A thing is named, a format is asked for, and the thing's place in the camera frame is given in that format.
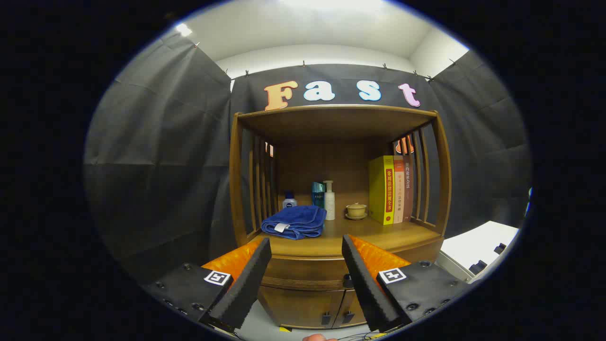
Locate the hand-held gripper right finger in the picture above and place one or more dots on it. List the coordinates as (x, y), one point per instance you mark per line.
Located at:
(367, 289)

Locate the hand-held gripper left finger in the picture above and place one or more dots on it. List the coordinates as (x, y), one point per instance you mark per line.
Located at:
(246, 289)

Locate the wooden drawer with black knob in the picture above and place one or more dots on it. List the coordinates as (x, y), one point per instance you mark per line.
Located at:
(307, 272)

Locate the wooden cabinet door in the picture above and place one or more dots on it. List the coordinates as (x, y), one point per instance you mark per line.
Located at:
(293, 308)
(352, 303)

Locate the wooden countertop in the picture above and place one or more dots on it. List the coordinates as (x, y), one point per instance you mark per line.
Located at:
(360, 234)

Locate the white side cabinet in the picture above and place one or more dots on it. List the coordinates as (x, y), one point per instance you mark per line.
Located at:
(473, 241)

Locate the wooden cabinet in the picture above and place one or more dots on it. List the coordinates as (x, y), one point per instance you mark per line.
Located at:
(331, 166)

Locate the beige lidded teacup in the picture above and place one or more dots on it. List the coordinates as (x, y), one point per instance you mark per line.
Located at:
(356, 210)

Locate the blue folded towel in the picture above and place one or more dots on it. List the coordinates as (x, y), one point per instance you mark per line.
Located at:
(296, 220)

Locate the white pump bottle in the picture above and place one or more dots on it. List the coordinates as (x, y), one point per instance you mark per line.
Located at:
(330, 203)

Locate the small white blue-capped bottle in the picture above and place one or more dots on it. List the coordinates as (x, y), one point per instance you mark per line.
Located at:
(289, 202)

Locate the orange and white book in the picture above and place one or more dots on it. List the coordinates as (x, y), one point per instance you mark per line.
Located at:
(399, 194)

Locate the yellow book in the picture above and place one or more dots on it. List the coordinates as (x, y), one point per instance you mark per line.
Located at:
(381, 189)

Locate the teal blue bottle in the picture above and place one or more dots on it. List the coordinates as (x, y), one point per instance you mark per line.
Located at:
(317, 194)

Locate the brown book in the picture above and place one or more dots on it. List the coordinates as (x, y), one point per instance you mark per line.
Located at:
(408, 189)

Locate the black backdrop cloth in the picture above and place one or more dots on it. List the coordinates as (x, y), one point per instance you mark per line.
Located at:
(156, 166)

